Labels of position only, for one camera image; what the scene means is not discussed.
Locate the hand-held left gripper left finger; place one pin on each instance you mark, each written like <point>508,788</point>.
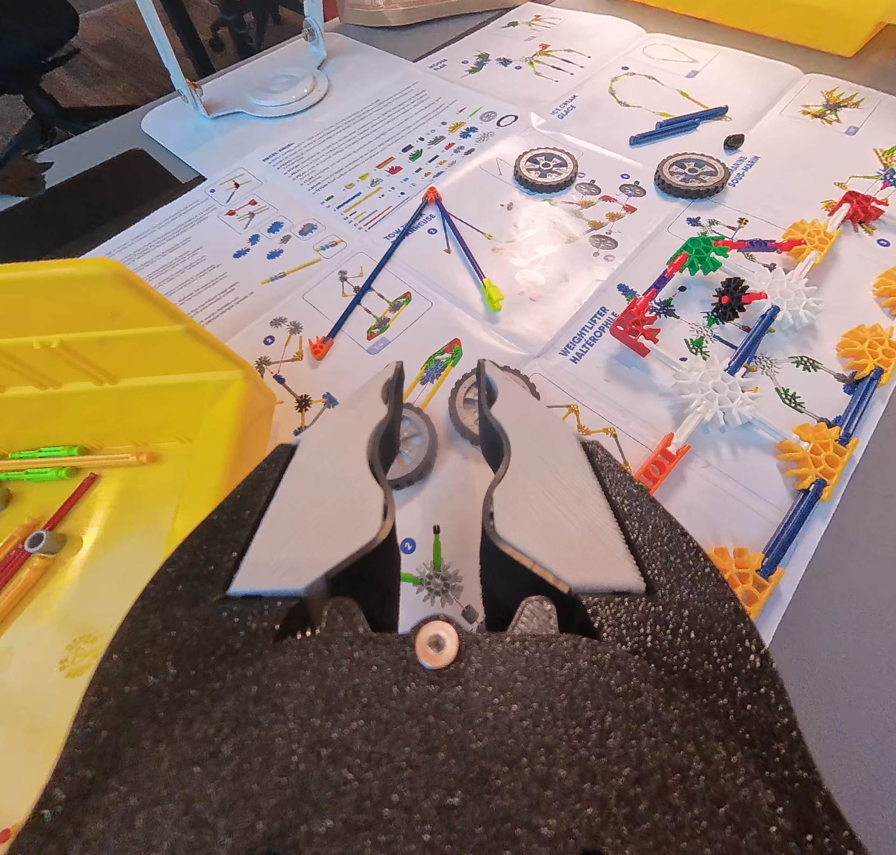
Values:
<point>315,519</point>

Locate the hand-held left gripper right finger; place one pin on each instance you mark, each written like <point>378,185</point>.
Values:
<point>560,519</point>

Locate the colourful construction toy model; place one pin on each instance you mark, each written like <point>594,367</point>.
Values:
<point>714,393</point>

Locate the pile of colourful rods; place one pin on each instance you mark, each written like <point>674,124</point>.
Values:
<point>70,456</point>

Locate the yellow plastic bin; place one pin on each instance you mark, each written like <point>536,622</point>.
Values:
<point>756,1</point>
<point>126,323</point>

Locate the grey desk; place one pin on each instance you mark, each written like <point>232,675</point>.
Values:
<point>854,687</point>

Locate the small black toy wheel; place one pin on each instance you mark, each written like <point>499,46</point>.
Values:
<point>546,169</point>
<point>692,173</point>
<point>415,449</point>
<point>465,410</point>

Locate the printed instruction sheet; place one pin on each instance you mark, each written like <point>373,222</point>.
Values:
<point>560,281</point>

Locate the blue rod V-shaped assembly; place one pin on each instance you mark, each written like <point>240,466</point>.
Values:
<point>375,273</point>

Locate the blue rod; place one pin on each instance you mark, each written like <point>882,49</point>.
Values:
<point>679,126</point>

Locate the white stand base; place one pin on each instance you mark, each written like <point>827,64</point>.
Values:
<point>280,92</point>

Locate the black office chair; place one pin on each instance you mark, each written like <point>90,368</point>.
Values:
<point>35,36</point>

